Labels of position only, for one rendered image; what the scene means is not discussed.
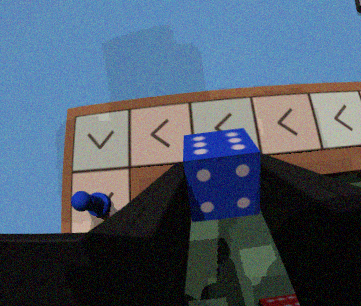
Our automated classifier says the red die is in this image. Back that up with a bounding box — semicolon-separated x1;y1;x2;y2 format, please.
259;294;301;306

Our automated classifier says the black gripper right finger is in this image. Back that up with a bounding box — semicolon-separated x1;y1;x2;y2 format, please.
260;153;361;306

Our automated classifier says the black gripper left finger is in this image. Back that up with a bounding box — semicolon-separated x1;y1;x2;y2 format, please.
0;162;192;306

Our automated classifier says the blue die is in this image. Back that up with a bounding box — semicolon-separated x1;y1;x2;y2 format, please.
183;128;260;222

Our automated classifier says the blue pawn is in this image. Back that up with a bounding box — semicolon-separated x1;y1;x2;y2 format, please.
71;192;112;217

